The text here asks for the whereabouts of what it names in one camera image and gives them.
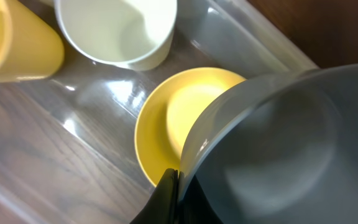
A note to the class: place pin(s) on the yellow plastic cup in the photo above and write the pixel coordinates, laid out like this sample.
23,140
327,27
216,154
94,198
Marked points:
29,48

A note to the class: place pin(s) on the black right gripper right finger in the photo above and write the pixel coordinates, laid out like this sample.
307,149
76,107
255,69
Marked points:
195,208

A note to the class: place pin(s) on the yellow plastic bowl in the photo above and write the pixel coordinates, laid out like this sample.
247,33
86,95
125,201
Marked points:
170,111

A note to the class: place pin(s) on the clear plastic container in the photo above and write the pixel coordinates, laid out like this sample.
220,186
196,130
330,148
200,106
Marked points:
67,143

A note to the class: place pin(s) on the white plastic cup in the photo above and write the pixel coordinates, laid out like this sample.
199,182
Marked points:
131,34

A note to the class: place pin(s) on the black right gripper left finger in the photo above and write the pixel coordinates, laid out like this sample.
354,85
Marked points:
160,209

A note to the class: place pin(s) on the light blue plastic bowl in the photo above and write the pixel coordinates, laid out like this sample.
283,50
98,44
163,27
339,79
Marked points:
279,148

